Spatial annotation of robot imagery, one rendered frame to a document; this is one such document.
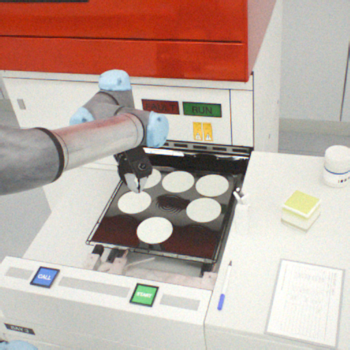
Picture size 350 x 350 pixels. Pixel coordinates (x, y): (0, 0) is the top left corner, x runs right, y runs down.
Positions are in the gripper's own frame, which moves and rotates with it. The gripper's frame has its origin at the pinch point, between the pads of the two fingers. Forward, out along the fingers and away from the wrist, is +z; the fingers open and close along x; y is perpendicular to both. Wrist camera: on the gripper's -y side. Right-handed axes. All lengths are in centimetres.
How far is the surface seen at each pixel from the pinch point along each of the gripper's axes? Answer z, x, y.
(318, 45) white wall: 40, -142, 109
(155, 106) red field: -10.6, -15.2, 21.8
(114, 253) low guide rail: 14.2, 11.8, -5.5
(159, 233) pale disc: 9.3, -1.3, -9.1
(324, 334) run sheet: 2, -19, -59
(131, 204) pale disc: 9.2, 1.6, 6.2
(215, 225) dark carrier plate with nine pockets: 9.3, -16.2, -13.9
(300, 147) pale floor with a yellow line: 100, -127, 100
